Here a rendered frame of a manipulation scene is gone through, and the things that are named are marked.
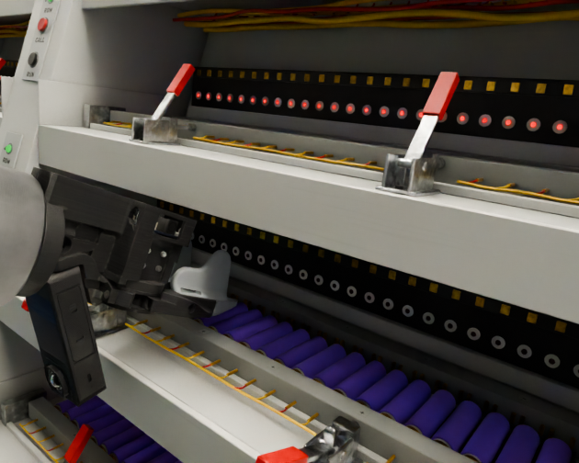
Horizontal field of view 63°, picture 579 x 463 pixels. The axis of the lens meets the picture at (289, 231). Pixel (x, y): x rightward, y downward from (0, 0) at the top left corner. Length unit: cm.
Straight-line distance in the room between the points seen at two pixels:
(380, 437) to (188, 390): 15
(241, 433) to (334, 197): 18
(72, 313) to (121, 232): 7
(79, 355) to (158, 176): 16
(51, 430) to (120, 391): 22
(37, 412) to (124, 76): 43
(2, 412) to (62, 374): 31
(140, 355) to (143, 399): 5
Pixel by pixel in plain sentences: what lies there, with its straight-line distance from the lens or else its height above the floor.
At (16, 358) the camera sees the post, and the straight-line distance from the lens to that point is 70.
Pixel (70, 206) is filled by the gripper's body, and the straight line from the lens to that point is 35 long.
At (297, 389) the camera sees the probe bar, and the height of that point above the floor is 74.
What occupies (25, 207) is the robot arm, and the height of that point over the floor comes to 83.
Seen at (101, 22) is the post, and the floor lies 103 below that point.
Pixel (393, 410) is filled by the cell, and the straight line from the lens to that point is 38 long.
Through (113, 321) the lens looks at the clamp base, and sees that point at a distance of 50.
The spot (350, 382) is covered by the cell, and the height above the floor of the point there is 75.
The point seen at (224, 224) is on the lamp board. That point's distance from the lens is 59.
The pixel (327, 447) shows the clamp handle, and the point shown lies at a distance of 33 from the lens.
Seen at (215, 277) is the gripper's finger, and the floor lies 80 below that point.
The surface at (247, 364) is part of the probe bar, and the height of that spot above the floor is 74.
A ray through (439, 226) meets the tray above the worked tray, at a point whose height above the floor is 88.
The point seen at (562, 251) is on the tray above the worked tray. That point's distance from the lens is 27.
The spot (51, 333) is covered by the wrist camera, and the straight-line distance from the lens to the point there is 39.
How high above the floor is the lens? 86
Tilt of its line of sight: level
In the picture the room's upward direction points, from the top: 16 degrees clockwise
